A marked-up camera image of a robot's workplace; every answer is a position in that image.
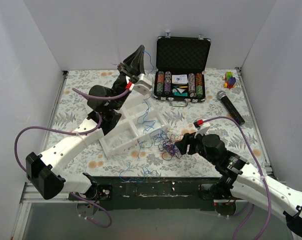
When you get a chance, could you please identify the purple thin wire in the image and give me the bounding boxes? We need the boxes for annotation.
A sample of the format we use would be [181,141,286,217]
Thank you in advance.
[157,132,184,161]

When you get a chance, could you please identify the blue thin wire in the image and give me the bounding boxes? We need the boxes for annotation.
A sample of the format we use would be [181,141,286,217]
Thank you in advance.
[119,49,170,183]

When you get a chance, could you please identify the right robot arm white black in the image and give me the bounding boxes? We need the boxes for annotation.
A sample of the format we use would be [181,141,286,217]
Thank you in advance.
[175,133,302,238]

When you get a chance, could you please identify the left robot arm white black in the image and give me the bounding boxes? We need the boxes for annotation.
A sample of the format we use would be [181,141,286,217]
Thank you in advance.
[26,45,145,200]

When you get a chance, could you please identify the floral patterned table mat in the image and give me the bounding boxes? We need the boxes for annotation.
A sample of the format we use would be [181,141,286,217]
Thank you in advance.
[45,69,268,177]

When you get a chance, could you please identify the white plastic compartment tray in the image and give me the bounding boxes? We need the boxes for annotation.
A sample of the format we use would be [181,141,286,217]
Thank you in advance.
[87,83,170,158]

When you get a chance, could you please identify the black poker chip case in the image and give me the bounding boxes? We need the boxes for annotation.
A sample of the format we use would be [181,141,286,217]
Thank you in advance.
[153,33,211,107]

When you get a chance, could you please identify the black handheld microphone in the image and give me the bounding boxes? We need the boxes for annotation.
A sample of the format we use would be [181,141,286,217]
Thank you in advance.
[217,90,245,126]

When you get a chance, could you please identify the colourful toy block train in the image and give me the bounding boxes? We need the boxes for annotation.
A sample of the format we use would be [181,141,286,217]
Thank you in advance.
[222,71,236,89]

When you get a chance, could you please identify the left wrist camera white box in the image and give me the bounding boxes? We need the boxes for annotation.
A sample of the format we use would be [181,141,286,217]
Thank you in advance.
[133,74,153,95]

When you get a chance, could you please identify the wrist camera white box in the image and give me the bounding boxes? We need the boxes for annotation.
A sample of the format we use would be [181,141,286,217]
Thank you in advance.
[133,74,153,95]
[193,119,210,137]

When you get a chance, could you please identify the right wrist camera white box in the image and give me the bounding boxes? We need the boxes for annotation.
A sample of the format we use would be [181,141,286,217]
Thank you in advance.
[193,119,210,137]

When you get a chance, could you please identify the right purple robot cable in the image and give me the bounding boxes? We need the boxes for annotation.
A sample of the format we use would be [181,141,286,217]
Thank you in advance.
[203,116,273,240]

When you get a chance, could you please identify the black metal base plate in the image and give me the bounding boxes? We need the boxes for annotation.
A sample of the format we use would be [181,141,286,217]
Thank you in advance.
[68,176,246,212]

